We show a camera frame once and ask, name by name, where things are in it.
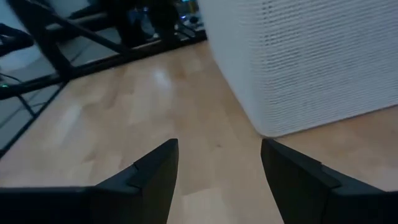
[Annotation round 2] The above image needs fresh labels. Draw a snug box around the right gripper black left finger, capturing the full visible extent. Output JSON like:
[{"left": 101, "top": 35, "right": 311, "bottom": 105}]
[{"left": 93, "top": 138, "right": 180, "bottom": 224}]

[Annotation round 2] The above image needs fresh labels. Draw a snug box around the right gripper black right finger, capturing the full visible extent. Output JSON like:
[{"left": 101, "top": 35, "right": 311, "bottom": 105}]
[{"left": 260, "top": 138, "right": 386, "bottom": 224}]

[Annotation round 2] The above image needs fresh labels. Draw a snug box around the white perforated laundry basket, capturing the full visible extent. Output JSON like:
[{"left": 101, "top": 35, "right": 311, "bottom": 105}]
[{"left": 198, "top": 0, "right": 398, "bottom": 138}]

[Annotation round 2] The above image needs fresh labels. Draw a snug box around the black metal frame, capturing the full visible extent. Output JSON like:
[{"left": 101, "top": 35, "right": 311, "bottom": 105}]
[{"left": 0, "top": 0, "right": 208, "bottom": 159}]

